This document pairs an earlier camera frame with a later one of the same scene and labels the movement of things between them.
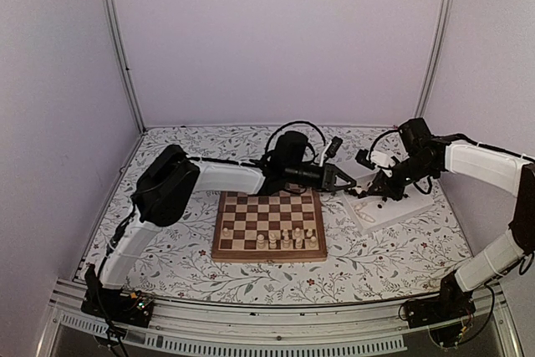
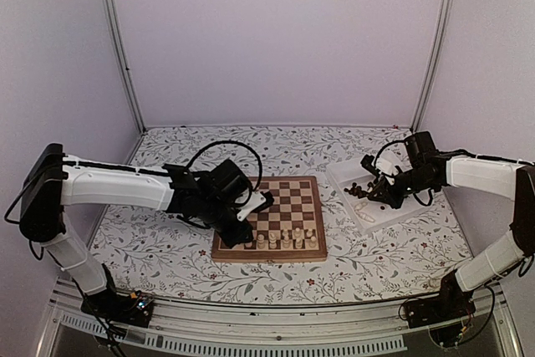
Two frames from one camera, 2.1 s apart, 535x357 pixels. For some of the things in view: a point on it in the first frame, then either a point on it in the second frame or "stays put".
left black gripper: (328, 179) to (241, 237)
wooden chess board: (269, 227) stays put
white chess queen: (261, 242) stays put
